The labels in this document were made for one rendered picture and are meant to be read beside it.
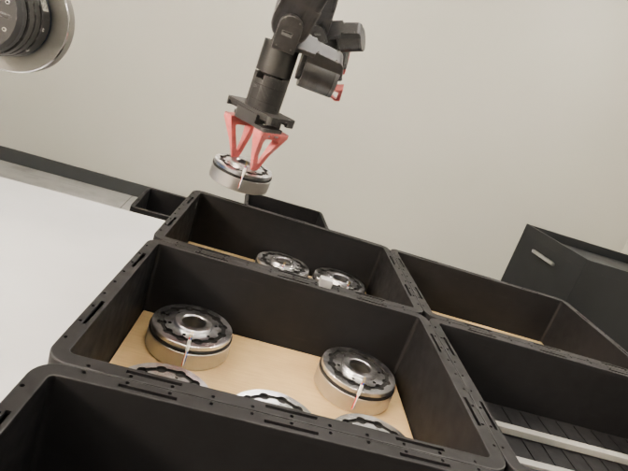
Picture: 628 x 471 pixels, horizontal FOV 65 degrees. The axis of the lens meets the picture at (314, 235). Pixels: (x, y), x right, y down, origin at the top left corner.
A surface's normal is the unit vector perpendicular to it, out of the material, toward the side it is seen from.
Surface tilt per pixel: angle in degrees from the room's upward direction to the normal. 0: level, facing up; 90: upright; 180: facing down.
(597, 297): 90
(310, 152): 90
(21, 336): 0
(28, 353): 0
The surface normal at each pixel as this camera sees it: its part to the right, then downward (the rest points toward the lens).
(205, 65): 0.10, 0.33
